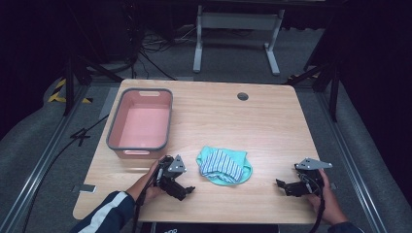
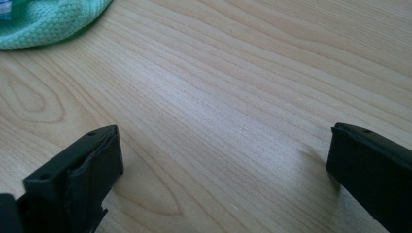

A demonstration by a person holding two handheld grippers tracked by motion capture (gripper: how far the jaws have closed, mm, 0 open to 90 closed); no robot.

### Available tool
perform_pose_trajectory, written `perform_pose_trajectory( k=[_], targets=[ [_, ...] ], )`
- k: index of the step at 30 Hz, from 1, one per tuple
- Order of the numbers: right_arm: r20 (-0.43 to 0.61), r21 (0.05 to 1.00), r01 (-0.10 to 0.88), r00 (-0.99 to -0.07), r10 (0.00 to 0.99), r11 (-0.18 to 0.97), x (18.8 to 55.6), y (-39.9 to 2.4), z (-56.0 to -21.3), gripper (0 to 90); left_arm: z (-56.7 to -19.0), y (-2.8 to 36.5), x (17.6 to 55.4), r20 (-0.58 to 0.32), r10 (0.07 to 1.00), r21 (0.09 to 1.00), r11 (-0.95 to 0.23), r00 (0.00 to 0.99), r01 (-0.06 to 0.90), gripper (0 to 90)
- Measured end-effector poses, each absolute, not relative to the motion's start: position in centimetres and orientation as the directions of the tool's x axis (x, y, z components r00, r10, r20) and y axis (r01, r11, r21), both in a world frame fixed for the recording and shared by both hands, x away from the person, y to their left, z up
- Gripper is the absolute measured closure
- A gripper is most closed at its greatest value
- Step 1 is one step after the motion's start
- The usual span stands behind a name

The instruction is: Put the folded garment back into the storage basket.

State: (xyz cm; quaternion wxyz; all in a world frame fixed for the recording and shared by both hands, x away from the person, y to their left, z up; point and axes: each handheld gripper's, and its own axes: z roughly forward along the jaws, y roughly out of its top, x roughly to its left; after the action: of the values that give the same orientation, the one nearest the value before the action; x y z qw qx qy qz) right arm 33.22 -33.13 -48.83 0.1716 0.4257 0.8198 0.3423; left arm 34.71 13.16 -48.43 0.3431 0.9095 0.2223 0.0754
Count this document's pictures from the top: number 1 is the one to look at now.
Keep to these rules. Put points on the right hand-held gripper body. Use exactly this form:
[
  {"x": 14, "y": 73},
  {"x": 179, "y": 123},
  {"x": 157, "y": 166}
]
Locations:
[{"x": 307, "y": 186}]

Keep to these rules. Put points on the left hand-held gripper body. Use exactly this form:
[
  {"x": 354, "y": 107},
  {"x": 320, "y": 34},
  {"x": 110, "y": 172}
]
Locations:
[{"x": 171, "y": 181}]

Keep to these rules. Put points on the teal and striped cloth garment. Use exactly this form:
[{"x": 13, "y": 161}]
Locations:
[{"x": 223, "y": 165}]

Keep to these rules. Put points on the pink basin with grey rim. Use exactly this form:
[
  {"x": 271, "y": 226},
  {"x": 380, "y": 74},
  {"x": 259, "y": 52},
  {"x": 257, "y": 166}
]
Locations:
[{"x": 144, "y": 126}]

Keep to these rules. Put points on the person's left hand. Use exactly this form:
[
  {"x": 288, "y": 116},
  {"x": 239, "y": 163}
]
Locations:
[{"x": 150, "y": 194}]

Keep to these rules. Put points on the person's right hand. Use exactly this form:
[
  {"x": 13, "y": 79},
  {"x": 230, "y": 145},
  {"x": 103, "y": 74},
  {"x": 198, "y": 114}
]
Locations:
[{"x": 328, "y": 207}]

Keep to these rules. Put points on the grey tape piece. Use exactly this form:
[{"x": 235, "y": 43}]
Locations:
[{"x": 85, "y": 188}]

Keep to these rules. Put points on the grey round table grommet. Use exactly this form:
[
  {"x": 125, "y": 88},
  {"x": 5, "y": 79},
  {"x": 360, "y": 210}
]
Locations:
[{"x": 242, "y": 96}]

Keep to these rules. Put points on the black metal stand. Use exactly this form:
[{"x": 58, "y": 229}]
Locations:
[
  {"x": 333, "y": 93},
  {"x": 68, "y": 84}
]

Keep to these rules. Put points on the black tape cross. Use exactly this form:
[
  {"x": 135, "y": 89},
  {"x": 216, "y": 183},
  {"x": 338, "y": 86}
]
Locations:
[{"x": 80, "y": 136}]

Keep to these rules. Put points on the yellow and black hazard tape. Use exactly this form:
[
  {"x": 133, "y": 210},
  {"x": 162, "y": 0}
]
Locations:
[{"x": 58, "y": 93}]

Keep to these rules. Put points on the aluminium floor rail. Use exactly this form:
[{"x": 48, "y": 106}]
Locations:
[
  {"x": 35, "y": 171},
  {"x": 353, "y": 161}
]

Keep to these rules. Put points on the grey metal desk frame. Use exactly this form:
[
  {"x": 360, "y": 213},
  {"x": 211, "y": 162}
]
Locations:
[{"x": 238, "y": 21}]

